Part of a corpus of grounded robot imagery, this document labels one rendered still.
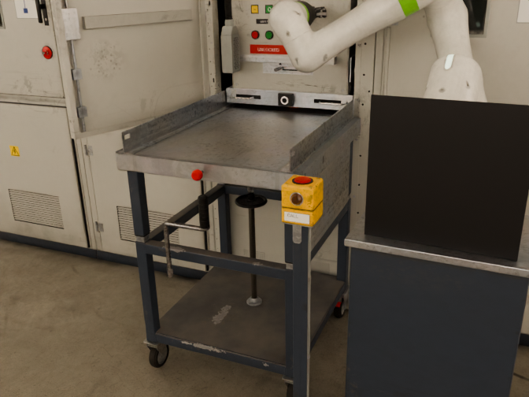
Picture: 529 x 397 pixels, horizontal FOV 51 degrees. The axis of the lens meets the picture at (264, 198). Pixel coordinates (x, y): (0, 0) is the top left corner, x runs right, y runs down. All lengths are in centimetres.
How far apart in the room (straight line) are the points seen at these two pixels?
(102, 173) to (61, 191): 31
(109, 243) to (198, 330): 101
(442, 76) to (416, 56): 59
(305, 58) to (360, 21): 19
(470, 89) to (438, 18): 44
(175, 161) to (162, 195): 93
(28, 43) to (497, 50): 201
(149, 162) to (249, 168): 34
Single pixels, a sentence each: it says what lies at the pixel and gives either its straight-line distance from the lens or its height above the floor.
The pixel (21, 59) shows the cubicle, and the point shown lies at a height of 101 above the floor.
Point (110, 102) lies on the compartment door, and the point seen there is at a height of 94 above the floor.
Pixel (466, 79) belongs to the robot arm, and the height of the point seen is 111.
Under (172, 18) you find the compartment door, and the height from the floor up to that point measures 121.
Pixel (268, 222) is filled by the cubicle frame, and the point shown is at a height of 36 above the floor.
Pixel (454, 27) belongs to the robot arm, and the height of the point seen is 120.
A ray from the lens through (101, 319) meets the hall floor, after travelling 255.
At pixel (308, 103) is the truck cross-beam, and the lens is 225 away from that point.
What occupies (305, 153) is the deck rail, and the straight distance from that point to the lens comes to 165.
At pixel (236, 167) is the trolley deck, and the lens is 161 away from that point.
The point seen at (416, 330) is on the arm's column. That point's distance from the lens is 148.
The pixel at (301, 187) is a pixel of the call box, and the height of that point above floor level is 90.
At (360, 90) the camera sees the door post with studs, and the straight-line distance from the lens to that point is 215.
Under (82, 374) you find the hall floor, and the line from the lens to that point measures 227.
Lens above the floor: 135
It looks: 22 degrees down
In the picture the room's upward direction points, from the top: 1 degrees counter-clockwise
